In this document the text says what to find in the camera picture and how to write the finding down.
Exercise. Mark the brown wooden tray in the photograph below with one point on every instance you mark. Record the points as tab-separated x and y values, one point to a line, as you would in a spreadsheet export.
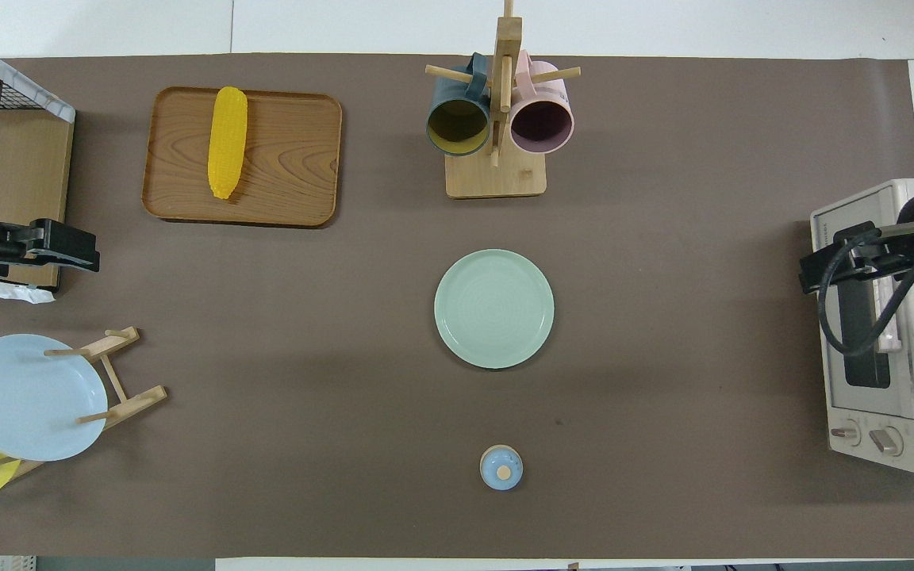
290	159

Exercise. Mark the wooden mug tree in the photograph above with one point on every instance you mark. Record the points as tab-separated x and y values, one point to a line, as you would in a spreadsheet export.
497	174

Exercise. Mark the pink mug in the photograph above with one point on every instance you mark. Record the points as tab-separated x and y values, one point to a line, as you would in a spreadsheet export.
542	127

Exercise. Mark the white checked cloth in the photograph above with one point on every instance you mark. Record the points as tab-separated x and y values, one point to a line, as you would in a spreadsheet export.
44	103

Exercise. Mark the light blue plate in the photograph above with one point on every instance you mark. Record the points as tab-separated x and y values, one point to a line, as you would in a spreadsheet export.
28	396

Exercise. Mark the yellow corn cob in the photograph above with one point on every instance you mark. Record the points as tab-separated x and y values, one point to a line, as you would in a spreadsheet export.
228	143

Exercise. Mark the wooden plate rack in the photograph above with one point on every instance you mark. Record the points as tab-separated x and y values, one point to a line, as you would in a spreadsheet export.
136	400

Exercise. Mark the light green plate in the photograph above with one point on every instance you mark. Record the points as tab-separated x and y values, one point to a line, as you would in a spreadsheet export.
494	309

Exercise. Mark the brown table mat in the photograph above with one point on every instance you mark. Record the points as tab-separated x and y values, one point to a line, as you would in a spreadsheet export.
663	159

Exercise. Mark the dark blue mug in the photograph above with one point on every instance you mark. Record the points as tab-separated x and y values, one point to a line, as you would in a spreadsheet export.
457	127

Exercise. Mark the small blue bowl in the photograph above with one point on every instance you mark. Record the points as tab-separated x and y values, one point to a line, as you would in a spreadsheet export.
501	468

